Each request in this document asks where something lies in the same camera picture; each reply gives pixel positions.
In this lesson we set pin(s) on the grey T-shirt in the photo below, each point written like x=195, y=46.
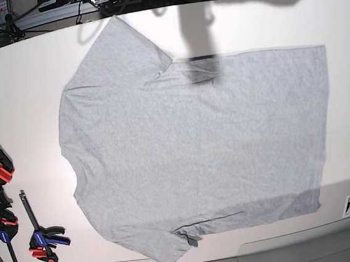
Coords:
x=166, y=152

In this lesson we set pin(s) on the bar clamp on table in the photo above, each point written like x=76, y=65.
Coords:
x=43, y=240

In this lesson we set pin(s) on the clamp at lower left edge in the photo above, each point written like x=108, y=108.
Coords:
x=8, y=223

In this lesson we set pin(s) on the aluminium rail behind table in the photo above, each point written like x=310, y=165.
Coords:
x=54, y=15

